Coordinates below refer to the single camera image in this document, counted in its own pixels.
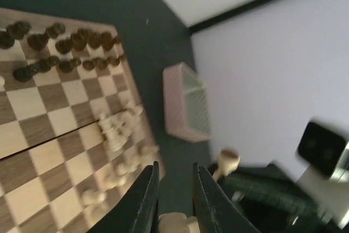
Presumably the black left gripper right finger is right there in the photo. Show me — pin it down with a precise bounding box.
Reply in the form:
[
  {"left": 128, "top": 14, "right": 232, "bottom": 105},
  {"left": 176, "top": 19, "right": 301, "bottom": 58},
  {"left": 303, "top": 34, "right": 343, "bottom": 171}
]
[{"left": 192, "top": 163, "right": 259, "bottom": 233}]

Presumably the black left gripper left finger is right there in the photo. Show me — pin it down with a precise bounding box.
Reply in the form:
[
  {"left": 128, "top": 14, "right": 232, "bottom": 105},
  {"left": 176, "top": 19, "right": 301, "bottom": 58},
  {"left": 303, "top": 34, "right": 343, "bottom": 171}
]
[{"left": 88, "top": 161, "right": 160, "bottom": 233}]

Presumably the wooden chess board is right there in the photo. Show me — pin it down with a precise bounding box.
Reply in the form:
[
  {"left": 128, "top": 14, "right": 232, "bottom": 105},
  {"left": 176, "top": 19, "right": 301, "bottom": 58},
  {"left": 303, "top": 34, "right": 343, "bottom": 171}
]
[{"left": 0, "top": 7, "right": 167, "bottom": 233}]

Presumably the light wooden chess piece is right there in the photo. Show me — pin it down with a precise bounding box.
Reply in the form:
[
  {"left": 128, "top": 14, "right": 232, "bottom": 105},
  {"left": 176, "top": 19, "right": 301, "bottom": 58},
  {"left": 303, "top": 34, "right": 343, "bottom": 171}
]
[{"left": 158, "top": 212, "right": 200, "bottom": 233}]

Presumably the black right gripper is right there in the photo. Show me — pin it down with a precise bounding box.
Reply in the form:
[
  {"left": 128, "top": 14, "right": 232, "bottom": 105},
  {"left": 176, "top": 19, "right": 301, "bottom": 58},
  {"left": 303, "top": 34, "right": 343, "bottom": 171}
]
[{"left": 216, "top": 163, "right": 335, "bottom": 232}]

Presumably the dark chess pieces row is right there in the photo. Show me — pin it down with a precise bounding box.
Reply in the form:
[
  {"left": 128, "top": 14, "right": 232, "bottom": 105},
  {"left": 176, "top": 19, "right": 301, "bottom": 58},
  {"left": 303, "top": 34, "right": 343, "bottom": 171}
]
[{"left": 1, "top": 21, "right": 126, "bottom": 82}]

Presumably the light chess pieces pile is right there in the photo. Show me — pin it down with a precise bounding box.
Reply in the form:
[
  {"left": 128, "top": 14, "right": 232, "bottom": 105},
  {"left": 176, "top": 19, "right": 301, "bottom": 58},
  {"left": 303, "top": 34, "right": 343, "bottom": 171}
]
[{"left": 76, "top": 100, "right": 159, "bottom": 216}]

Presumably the light wooden pawn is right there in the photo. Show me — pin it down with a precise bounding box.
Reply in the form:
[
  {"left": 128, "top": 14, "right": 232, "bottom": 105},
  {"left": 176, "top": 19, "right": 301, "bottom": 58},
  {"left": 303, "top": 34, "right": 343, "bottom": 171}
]
[{"left": 212, "top": 148, "right": 240, "bottom": 182}]

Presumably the black enclosure frame post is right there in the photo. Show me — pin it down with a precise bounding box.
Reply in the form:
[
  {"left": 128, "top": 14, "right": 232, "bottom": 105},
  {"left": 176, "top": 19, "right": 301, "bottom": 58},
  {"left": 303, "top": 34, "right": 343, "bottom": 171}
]
[{"left": 188, "top": 0, "right": 276, "bottom": 35}]

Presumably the pink plastic bin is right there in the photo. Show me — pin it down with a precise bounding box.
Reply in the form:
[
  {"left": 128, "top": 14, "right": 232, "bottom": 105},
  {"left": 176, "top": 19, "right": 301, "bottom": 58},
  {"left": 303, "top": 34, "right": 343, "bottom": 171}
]
[{"left": 163, "top": 62, "right": 211, "bottom": 142}]

